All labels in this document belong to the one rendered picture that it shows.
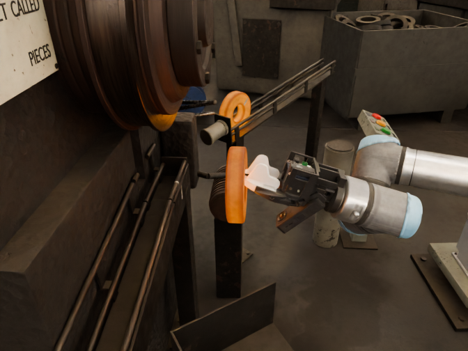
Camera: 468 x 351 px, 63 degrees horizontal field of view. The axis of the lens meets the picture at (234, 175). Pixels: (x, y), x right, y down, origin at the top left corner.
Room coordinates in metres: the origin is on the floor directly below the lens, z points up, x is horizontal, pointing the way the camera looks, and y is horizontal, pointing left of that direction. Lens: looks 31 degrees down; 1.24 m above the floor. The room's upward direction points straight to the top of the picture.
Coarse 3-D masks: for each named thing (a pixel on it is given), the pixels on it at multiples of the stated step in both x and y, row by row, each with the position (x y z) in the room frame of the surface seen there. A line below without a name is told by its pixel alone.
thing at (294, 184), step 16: (288, 160) 0.66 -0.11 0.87; (288, 176) 0.61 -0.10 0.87; (304, 176) 0.61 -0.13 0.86; (320, 176) 0.63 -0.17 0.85; (336, 176) 0.63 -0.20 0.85; (288, 192) 0.61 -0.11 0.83; (304, 192) 0.60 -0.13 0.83; (320, 192) 0.62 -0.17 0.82; (336, 192) 0.61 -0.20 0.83; (336, 208) 0.60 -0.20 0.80
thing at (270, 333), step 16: (272, 288) 0.48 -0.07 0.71; (240, 304) 0.45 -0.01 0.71; (256, 304) 0.46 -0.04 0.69; (272, 304) 0.48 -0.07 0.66; (192, 320) 0.40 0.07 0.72; (208, 320) 0.41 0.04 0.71; (224, 320) 0.43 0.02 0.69; (240, 320) 0.45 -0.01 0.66; (256, 320) 0.47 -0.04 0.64; (272, 320) 0.48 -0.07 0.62; (176, 336) 0.39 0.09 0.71; (192, 336) 0.40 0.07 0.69; (208, 336) 0.41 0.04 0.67; (224, 336) 0.43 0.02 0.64; (240, 336) 0.45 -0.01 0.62; (256, 336) 0.46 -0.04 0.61; (272, 336) 0.46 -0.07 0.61
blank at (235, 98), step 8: (232, 96) 1.30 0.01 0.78; (240, 96) 1.33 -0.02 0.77; (248, 96) 1.37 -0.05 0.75; (224, 104) 1.28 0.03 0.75; (232, 104) 1.29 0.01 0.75; (240, 104) 1.34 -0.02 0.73; (248, 104) 1.37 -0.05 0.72; (224, 112) 1.27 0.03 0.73; (232, 112) 1.29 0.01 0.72; (240, 112) 1.35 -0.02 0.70; (248, 112) 1.37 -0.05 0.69; (232, 120) 1.29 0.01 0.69; (240, 120) 1.33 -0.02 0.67
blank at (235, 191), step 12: (228, 156) 0.63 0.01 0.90; (240, 156) 0.63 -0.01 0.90; (228, 168) 0.61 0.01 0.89; (240, 168) 0.60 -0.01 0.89; (228, 180) 0.59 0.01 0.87; (240, 180) 0.59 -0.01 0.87; (228, 192) 0.58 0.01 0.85; (240, 192) 0.58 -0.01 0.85; (228, 204) 0.57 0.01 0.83; (240, 204) 0.57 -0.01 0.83; (228, 216) 0.58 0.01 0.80; (240, 216) 0.57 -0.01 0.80
